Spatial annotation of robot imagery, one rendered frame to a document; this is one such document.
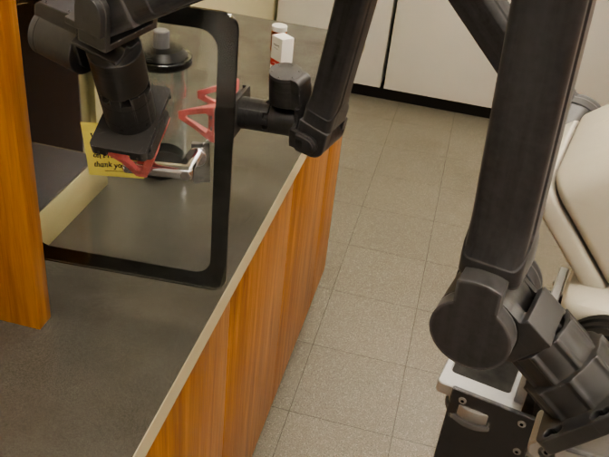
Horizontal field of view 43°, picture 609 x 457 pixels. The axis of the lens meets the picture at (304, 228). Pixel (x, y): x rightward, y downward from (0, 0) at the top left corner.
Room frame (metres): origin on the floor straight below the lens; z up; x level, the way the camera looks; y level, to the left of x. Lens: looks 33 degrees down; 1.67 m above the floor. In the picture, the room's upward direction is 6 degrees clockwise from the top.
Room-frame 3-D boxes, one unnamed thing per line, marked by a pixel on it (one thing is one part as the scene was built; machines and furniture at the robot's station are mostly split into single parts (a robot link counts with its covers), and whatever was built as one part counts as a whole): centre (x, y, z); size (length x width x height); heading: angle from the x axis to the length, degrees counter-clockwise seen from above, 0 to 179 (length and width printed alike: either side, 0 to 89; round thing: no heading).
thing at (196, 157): (0.84, 0.18, 1.20); 0.10 x 0.05 x 0.03; 84
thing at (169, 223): (0.88, 0.25, 1.19); 0.30 x 0.01 x 0.40; 84
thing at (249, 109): (1.25, 0.12, 1.09); 0.10 x 0.07 x 0.07; 170
